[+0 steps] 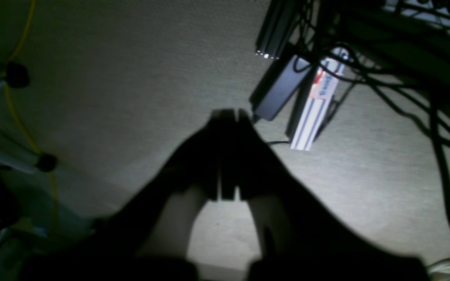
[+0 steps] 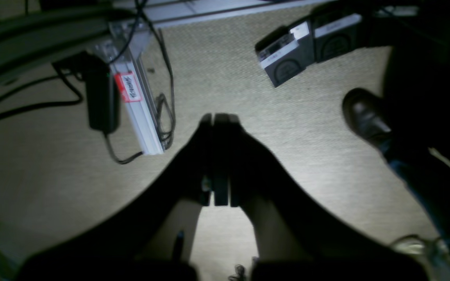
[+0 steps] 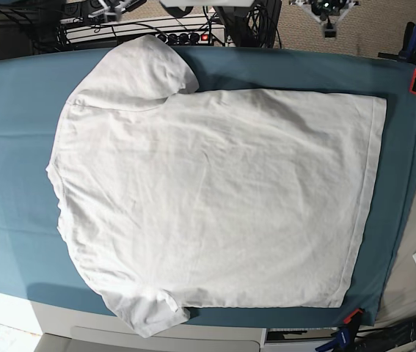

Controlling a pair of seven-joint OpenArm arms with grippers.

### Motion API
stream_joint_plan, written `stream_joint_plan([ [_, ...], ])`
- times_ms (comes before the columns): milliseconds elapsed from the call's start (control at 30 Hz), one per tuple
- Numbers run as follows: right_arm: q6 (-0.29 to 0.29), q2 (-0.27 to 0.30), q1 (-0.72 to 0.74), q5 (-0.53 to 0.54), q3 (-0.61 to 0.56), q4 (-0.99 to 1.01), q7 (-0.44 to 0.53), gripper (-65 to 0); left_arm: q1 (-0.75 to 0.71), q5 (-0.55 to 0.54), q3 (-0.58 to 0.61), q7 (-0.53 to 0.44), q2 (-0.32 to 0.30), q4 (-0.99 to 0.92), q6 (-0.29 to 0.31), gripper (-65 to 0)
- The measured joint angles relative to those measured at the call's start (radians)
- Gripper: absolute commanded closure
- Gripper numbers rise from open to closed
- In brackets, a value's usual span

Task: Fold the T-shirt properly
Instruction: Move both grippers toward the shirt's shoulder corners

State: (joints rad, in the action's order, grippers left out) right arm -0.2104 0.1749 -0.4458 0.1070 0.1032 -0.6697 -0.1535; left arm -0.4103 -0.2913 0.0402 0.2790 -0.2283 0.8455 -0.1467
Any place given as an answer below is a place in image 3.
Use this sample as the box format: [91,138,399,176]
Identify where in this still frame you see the orange blue clamp bottom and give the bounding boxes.
[315,308,365,352]

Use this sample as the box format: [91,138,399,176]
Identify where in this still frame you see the white T-shirt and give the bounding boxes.
[46,35,387,337]

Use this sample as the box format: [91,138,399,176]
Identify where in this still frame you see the black power strip red switch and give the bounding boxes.
[156,32,213,46]

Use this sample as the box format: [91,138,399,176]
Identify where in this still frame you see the blue black clamp top right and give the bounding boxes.
[378,22,416,65]

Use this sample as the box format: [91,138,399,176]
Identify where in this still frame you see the teal table cloth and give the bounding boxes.
[0,46,416,328]

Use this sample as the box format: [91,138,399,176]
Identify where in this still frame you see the black cable bundle top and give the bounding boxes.
[214,0,284,49]

